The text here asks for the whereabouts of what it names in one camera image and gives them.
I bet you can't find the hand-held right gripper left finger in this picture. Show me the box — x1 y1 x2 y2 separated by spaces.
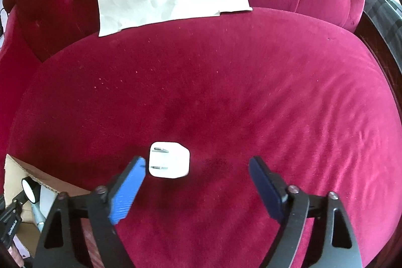
33 156 147 268

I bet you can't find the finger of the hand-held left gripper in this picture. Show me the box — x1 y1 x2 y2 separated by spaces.
12 189 29 206

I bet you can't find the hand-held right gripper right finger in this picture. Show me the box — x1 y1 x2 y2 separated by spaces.
249 156 363 268

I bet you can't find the black round container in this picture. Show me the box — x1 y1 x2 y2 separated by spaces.
21 178 40 203

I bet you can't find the light blue tube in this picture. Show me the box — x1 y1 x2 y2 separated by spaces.
31 202 48 226

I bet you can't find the cardboard box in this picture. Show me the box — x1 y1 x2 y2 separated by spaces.
4 154 95 258

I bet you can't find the large white charger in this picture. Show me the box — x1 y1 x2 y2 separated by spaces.
39 186 60 216

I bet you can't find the small white cube charger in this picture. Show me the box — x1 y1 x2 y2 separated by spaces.
148 141 191 179

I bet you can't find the red velvet tufted sofa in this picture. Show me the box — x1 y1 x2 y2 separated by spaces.
0 0 400 268

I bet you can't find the grey plaid blanket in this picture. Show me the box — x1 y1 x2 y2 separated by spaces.
364 0 402 50

